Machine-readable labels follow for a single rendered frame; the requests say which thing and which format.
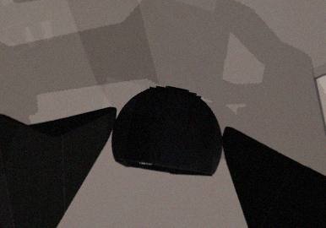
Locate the dark grey rocker switch panel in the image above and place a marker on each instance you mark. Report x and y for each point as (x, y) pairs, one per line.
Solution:
(170, 130)

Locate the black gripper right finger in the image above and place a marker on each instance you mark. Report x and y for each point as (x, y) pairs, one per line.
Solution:
(274, 190)

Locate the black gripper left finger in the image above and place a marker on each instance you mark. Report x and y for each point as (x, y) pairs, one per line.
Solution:
(43, 165)

